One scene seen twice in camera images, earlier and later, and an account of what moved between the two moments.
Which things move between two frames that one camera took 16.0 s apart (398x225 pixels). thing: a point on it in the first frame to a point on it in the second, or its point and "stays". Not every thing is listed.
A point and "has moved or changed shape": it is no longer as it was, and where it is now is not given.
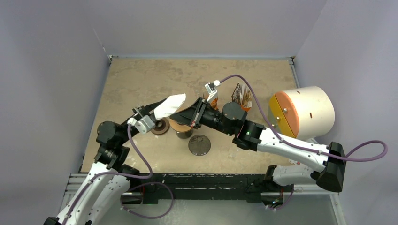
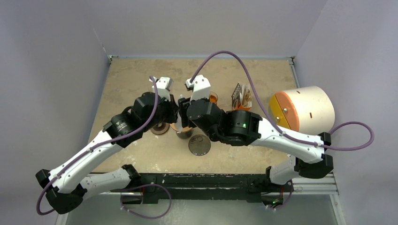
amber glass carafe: [213, 101] stays
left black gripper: [141, 109] to [173, 110]
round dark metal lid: [199, 145] stays
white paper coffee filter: [169, 106] has moved or changed shape
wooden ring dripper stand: [182, 131] stays
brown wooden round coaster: [161, 126] stays
